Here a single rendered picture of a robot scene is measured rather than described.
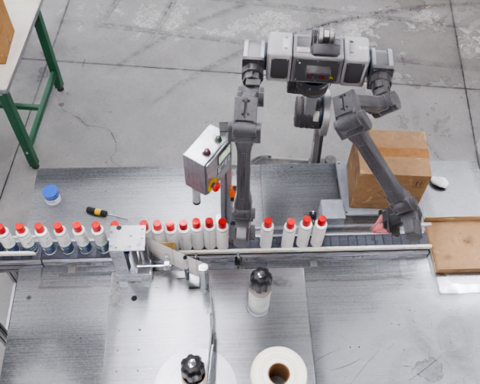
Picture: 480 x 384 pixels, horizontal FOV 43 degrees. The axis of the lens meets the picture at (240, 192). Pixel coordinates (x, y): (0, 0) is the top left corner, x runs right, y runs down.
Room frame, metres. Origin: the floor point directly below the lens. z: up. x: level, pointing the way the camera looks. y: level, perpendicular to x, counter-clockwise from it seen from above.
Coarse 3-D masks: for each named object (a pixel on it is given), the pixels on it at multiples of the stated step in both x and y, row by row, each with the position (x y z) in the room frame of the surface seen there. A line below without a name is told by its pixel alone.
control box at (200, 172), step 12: (204, 132) 1.39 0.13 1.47; (216, 132) 1.39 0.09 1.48; (192, 144) 1.33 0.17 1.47; (204, 144) 1.33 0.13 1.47; (216, 144) 1.33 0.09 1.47; (192, 156) 1.28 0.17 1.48; (204, 156) 1.28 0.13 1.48; (216, 156) 1.29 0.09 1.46; (192, 168) 1.26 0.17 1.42; (204, 168) 1.24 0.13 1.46; (216, 168) 1.29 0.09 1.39; (228, 168) 1.35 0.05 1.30; (192, 180) 1.27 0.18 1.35; (204, 180) 1.24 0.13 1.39; (216, 180) 1.29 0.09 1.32; (204, 192) 1.24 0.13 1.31
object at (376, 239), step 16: (256, 240) 1.28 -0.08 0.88; (272, 240) 1.28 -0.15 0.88; (336, 240) 1.30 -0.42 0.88; (352, 240) 1.30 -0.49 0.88; (368, 240) 1.30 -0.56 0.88; (384, 240) 1.30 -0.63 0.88; (400, 240) 1.31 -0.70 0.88; (48, 256) 1.17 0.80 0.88; (64, 256) 1.17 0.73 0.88; (80, 256) 1.18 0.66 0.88; (96, 256) 1.18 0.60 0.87
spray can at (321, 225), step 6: (324, 216) 1.29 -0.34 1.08; (318, 222) 1.27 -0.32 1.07; (324, 222) 1.26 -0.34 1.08; (318, 228) 1.26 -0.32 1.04; (324, 228) 1.26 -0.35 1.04; (312, 234) 1.27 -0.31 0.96; (318, 234) 1.25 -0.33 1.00; (324, 234) 1.26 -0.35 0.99; (312, 240) 1.27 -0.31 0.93; (318, 240) 1.25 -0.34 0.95; (312, 246) 1.26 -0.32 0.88; (318, 246) 1.25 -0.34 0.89
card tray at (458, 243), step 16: (432, 224) 1.42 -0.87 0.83; (448, 224) 1.42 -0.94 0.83; (464, 224) 1.43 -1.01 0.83; (432, 240) 1.34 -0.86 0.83; (448, 240) 1.34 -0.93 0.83; (464, 240) 1.34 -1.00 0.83; (432, 256) 1.26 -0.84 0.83; (448, 256) 1.26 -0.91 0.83; (464, 256) 1.26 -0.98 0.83; (448, 272) 1.18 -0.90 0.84; (464, 272) 1.19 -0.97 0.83
